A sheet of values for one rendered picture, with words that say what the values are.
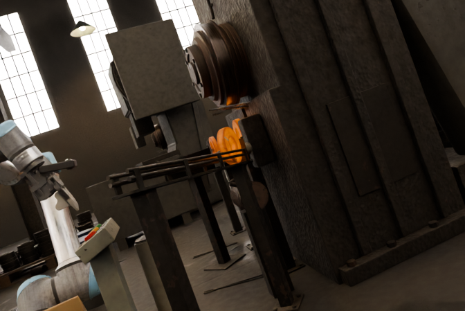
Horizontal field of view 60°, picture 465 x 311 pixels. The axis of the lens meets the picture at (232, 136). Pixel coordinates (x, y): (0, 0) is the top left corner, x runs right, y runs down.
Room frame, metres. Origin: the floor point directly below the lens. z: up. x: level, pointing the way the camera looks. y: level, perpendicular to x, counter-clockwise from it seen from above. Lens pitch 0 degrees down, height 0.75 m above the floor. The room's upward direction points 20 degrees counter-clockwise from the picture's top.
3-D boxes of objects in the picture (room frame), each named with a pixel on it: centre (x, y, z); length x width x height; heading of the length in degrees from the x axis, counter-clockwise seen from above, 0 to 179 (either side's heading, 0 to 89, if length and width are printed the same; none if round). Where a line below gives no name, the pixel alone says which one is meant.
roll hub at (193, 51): (2.11, 0.06, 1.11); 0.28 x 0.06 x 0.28; 13
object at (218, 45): (2.13, -0.04, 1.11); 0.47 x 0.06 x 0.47; 13
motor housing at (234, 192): (1.78, 0.02, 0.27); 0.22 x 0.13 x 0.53; 13
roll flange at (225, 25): (2.15, -0.12, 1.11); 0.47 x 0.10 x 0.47; 13
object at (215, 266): (2.56, 0.33, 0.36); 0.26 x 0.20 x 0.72; 48
